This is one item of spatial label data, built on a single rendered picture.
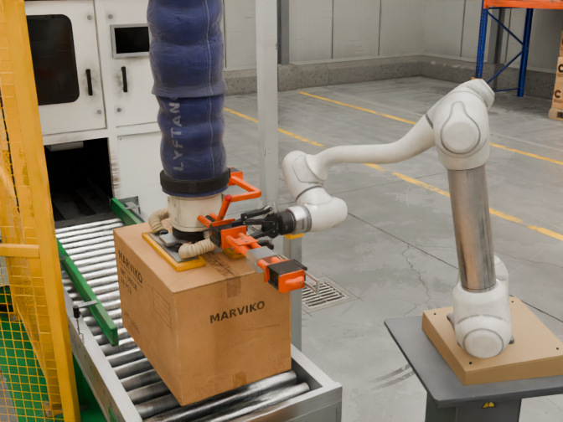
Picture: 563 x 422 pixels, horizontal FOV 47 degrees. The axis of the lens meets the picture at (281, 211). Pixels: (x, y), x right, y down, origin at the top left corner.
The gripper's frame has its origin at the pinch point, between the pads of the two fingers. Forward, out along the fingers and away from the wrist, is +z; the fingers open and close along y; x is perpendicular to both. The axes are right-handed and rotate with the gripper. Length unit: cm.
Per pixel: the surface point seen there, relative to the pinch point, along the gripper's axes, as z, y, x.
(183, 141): 6.3, -25.7, 18.0
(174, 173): 8.9, -15.4, 20.3
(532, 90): -833, 111, 576
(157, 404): 21, 66, 20
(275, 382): -21, 66, 11
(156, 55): 11, -51, 23
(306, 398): -20, 60, -11
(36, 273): 42, 48, 113
